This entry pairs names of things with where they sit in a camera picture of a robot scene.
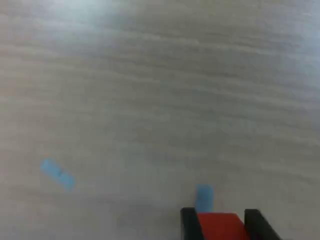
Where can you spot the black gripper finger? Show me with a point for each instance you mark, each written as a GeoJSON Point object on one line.
{"type": "Point", "coordinates": [191, 225]}
{"type": "Point", "coordinates": [260, 225]}

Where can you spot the red cube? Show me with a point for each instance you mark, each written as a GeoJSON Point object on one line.
{"type": "Point", "coordinates": [221, 226]}

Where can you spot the small blue tape marker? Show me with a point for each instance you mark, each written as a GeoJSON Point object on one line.
{"type": "Point", "coordinates": [58, 175]}
{"type": "Point", "coordinates": [205, 197]}

